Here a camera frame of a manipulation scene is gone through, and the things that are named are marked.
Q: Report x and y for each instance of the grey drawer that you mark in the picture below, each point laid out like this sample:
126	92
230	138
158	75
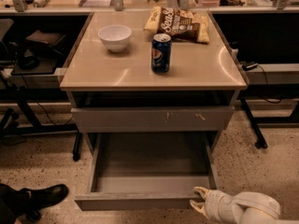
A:
152	119
138	171

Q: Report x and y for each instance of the black table leg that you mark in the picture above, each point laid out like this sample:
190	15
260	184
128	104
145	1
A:
260	143

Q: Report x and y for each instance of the black power adapter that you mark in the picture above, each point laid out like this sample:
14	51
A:
248	65

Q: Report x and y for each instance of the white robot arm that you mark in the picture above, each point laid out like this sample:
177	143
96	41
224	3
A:
243	208

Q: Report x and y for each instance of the blue Pepsi can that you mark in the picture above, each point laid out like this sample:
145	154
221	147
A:
161	45

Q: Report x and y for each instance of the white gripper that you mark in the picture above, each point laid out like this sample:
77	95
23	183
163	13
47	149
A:
218	203

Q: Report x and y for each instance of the black shoe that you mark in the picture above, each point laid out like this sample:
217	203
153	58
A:
43	198

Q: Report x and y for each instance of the black stand leg left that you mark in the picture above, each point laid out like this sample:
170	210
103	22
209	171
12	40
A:
77	146

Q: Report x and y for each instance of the dark brown box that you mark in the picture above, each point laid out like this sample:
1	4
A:
46	45

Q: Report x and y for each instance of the white bowl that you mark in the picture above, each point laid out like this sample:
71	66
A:
115	37

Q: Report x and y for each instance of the grey drawer cabinet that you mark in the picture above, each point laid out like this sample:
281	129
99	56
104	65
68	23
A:
199	75

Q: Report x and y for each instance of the black headphones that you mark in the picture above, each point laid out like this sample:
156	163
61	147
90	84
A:
25	58

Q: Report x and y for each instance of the brown chips bag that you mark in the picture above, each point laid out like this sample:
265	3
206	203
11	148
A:
179	24

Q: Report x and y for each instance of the grey top drawer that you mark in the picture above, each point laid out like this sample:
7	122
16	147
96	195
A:
152	119

